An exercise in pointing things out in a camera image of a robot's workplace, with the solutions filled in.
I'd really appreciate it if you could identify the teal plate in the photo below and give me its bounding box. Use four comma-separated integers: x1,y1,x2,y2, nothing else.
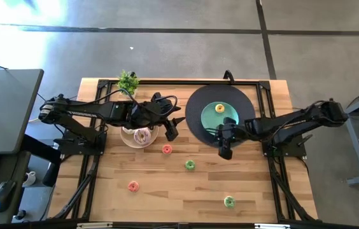
201,101,240,136

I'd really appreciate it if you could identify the dark round placemat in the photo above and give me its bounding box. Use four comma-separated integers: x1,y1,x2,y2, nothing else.
185,84,257,148

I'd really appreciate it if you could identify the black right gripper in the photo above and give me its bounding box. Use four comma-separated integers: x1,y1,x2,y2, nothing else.
205,116,249,160

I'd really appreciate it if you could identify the small black caster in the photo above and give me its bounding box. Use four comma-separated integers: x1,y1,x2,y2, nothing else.
14,209,27,222

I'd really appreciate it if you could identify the small white cup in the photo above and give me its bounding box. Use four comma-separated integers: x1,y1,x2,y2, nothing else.
22,170,36,187

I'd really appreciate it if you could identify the large drizzled donut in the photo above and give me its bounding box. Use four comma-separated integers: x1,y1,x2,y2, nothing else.
134,127,152,146

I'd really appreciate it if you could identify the green plant in white pot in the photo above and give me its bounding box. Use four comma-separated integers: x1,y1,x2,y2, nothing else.
116,69,141,98

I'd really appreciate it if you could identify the black bent tube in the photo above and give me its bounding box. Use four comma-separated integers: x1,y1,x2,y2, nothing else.
22,134,62,188

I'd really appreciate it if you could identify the small arched bracket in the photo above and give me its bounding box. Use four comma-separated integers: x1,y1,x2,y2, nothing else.
223,69,236,85

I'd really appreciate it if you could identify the light grey desk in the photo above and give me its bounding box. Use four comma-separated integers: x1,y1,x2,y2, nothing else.
0,69,45,156

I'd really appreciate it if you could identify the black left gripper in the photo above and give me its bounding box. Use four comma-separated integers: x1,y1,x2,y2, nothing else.
141,92,187,142

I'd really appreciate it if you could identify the beige plate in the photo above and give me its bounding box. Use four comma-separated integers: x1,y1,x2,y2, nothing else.
119,123,160,149

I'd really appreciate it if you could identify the black aluminium table frame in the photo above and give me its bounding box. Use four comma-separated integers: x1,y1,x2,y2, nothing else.
50,78,319,223

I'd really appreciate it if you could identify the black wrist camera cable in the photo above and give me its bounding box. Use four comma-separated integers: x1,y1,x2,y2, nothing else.
67,89,180,117

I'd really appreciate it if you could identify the silver metal bracket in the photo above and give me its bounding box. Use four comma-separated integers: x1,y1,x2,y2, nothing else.
76,222,113,229
255,223,292,229

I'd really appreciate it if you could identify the black computer mouse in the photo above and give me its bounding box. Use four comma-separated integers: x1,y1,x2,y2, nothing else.
0,179,17,213

